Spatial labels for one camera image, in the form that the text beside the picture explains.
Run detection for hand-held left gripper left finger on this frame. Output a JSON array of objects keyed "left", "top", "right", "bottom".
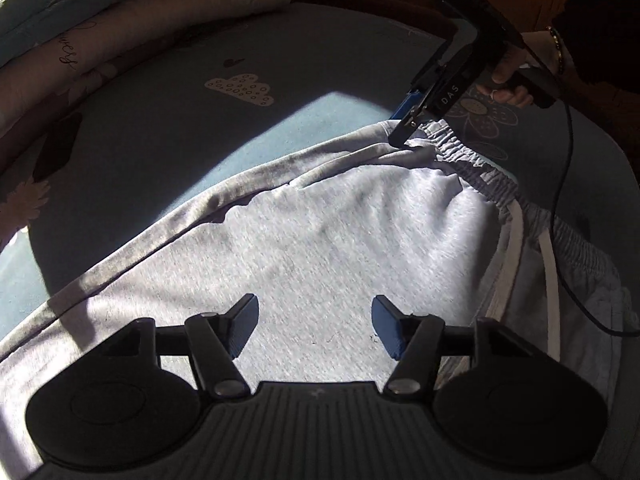
[{"left": 105, "top": 293, "right": 260, "bottom": 402}]

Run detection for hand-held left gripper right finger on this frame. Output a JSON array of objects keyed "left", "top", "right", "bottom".
[{"left": 371, "top": 295, "right": 531, "bottom": 397}]

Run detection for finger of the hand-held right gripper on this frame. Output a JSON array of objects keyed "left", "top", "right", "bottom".
[
  {"left": 388, "top": 84, "right": 444, "bottom": 149},
  {"left": 390, "top": 88, "right": 422, "bottom": 121}
]

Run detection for grey sweatpants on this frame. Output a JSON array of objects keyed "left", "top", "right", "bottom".
[{"left": 0, "top": 119, "right": 637, "bottom": 480}]

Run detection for person's right forearm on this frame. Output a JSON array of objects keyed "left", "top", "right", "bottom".
[{"left": 547, "top": 0, "right": 640, "bottom": 97}]

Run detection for person's right hand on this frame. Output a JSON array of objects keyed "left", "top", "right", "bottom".
[{"left": 477, "top": 29, "right": 557, "bottom": 109}]

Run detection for bed with teal patterned sheet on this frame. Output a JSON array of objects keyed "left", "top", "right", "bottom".
[{"left": 0, "top": 0, "right": 640, "bottom": 480}]

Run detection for black phone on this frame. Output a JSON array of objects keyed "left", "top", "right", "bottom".
[{"left": 32, "top": 112, "right": 84, "bottom": 181}]

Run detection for folded pink floral quilt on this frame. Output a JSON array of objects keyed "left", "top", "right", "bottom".
[{"left": 0, "top": 0, "right": 294, "bottom": 167}]

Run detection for beaded bracelet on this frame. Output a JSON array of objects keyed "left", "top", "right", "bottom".
[{"left": 546, "top": 25, "right": 565, "bottom": 75}]

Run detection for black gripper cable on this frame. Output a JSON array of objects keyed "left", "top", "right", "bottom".
[{"left": 520, "top": 62, "right": 640, "bottom": 337}]

